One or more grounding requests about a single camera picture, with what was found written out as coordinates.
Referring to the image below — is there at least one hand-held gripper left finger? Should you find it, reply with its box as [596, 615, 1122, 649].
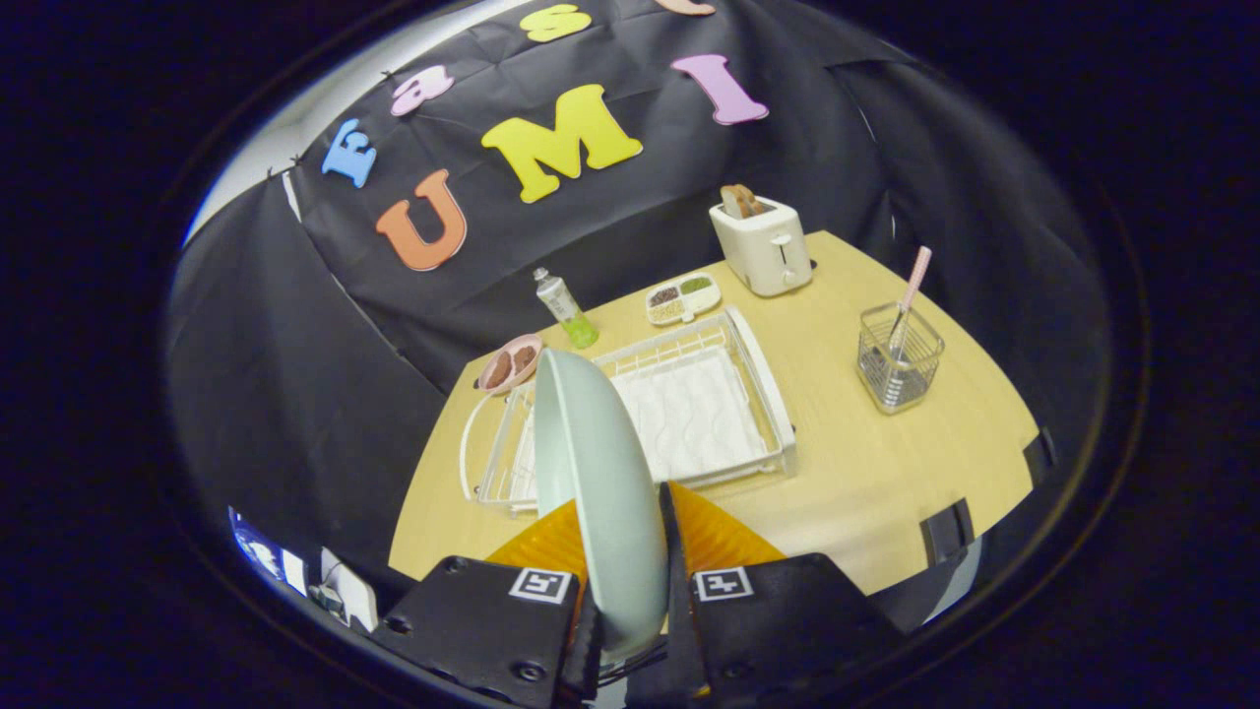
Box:
[372, 497, 603, 709]

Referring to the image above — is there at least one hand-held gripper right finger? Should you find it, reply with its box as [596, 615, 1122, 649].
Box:
[625, 481, 907, 709]

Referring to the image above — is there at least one pale green plate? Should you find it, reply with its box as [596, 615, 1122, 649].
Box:
[533, 349, 670, 663]

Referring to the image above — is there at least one white wire dish rack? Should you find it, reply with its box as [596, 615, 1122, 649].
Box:
[459, 305, 798, 518]

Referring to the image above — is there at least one metal wire basket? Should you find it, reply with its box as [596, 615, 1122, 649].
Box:
[856, 302, 946, 416]

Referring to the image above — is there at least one pink checked handle spoon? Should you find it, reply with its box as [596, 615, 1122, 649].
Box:
[886, 246, 932, 360]

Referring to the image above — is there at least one pink bowl with sausages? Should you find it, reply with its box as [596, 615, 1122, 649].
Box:
[477, 334, 544, 395]

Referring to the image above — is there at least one clear bottle green liquid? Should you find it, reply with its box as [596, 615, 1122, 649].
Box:
[534, 267, 599, 350]

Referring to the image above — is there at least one white divided spice tray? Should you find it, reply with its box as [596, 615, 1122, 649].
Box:
[645, 273, 722, 327]

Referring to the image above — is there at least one cream toaster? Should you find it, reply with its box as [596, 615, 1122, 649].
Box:
[709, 195, 815, 298]

